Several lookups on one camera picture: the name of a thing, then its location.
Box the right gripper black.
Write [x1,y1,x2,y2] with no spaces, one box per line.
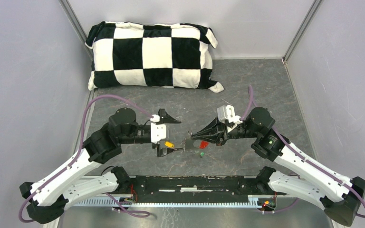
[191,116,259,146]

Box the yellow key tag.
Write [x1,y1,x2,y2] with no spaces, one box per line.
[164,141,174,148]

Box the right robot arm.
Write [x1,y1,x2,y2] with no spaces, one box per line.
[191,105,365,227]

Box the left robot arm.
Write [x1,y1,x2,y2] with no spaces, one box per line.
[19,108,180,224]

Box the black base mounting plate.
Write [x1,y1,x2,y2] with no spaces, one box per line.
[111,166,275,204]

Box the black white checkered pillow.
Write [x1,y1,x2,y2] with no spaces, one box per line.
[85,21,224,93]

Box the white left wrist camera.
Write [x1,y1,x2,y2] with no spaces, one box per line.
[150,114,169,144]

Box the white slotted cable duct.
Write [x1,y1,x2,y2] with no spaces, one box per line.
[75,196,264,209]

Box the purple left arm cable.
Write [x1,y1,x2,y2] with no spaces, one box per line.
[19,94,153,223]

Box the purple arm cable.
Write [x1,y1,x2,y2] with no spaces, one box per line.
[240,85,365,219]
[19,94,153,223]

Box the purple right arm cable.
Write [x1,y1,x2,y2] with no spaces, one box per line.
[240,85,365,219]

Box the left aluminium frame rail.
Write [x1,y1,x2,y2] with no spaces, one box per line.
[59,0,93,60]

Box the aluminium frame rail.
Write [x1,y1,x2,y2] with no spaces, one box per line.
[282,0,323,65]
[59,0,93,60]

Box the right aluminium frame rail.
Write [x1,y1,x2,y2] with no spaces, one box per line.
[282,0,323,65]

